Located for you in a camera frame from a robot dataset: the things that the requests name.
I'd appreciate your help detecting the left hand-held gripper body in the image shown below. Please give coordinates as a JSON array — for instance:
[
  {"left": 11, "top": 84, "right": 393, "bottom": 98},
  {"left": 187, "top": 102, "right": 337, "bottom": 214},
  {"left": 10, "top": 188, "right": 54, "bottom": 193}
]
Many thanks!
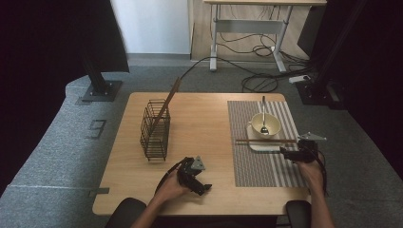
[{"left": 176, "top": 155, "right": 206, "bottom": 188}]

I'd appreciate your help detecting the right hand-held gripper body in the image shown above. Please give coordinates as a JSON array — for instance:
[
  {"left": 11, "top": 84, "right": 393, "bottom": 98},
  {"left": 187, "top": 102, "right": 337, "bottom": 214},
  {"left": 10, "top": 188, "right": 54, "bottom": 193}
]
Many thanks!
[{"left": 297, "top": 132, "right": 327, "bottom": 164}]

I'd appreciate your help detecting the brown wooden chopstick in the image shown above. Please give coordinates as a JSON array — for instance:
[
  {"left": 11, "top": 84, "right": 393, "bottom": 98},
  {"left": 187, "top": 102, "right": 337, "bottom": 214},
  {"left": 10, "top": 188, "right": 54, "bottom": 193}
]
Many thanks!
[
  {"left": 235, "top": 138, "right": 297, "bottom": 144},
  {"left": 148, "top": 76, "right": 182, "bottom": 136}
]

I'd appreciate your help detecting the white square plate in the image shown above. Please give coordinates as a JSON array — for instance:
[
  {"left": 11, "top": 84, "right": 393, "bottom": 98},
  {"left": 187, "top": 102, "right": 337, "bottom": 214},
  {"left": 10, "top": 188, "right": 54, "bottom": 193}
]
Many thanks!
[{"left": 246, "top": 123, "right": 285, "bottom": 152}]

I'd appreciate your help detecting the black wire basket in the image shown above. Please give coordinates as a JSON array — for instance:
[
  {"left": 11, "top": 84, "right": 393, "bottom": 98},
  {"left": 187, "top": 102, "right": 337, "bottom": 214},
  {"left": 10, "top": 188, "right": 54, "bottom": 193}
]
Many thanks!
[{"left": 139, "top": 99, "right": 172, "bottom": 162}]

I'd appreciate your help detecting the person's right hand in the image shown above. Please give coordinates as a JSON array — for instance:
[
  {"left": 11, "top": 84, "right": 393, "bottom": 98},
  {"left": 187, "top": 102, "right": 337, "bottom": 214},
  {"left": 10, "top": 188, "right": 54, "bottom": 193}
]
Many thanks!
[{"left": 297, "top": 155, "right": 326, "bottom": 194}]

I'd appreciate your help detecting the person's left hand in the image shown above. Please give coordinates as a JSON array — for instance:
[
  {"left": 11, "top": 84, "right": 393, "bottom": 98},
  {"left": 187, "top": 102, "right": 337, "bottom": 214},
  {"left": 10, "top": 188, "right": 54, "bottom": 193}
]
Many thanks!
[{"left": 155, "top": 170, "right": 193, "bottom": 207}]

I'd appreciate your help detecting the cream ceramic bowl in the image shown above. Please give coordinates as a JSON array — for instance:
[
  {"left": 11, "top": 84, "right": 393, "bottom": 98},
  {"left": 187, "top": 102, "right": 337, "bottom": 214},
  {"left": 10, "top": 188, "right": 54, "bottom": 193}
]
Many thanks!
[{"left": 247, "top": 112, "right": 282, "bottom": 140}]

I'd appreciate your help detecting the grey striped woven placemat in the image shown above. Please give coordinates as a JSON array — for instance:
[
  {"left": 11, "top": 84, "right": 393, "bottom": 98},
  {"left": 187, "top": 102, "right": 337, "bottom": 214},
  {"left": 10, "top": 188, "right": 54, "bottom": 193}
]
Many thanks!
[{"left": 226, "top": 100, "right": 310, "bottom": 188}]

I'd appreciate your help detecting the metal spoon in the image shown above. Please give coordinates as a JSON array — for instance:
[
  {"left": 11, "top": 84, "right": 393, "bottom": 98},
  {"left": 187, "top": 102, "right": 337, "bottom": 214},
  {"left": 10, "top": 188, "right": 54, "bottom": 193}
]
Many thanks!
[{"left": 259, "top": 95, "right": 270, "bottom": 136}]

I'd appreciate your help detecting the black metal stand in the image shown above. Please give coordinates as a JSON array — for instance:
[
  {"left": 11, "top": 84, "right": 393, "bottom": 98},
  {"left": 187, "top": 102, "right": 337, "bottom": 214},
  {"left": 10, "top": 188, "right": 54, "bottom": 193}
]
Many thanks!
[
  {"left": 296, "top": 0, "right": 370, "bottom": 110},
  {"left": 81, "top": 56, "right": 124, "bottom": 103}
]

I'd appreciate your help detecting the white power strip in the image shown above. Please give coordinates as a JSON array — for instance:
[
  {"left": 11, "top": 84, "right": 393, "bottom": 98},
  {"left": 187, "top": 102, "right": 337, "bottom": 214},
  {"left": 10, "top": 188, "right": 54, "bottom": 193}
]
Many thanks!
[{"left": 288, "top": 74, "right": 312, "bottom": 85}]

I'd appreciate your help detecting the small black block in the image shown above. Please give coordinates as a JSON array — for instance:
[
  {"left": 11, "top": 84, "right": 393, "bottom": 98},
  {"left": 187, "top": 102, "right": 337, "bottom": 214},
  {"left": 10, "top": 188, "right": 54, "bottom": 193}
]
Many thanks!
[{"left": 88, "top": 187, "right": 110, "bottom": 198}]

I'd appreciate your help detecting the black curtain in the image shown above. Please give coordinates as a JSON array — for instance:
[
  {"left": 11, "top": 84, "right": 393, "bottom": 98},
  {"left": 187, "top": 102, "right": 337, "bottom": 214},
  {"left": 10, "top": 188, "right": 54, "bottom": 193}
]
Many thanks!
[
  {"left": 0, "top": 0, "right": 130, "bottom": 194},
  {"left": 326, "top": 0, "right": 403, "bottom": 174}
]

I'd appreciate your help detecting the left hand-held gripper cable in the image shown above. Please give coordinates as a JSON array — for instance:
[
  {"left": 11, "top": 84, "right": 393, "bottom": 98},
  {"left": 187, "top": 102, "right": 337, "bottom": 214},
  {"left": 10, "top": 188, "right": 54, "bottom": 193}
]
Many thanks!
[{"left": 154, "top": 158, "right": 186, "bottom": 197}]

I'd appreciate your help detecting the coiled black floor cable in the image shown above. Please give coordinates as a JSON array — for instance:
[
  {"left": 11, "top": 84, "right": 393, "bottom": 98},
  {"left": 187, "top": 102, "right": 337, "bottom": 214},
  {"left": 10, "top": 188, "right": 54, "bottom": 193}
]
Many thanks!
[{"left": 240, "top": 73, "right": 279, "bottom": 93}]

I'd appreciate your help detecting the black cable bundle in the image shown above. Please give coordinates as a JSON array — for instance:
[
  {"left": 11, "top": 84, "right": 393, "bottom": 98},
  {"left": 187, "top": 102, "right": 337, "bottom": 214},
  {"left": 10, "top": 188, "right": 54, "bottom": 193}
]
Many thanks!
[{"left": 218, "top": 31, "right": 310, "bottom": 69}]

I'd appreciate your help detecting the long black floor cable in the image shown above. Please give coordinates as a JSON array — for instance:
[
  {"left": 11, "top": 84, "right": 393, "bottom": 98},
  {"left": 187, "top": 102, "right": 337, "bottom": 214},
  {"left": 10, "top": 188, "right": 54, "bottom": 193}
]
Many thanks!
[{"left": 180, "top": 56, "right": 286, "bottom": 79}]

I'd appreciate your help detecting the white desk frame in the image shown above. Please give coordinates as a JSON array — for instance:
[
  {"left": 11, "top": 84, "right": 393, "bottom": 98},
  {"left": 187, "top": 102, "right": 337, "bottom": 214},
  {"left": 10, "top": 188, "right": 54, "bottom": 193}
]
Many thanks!
[{"left": 202, "top": 0, "right": 327, "bottom": 73}]

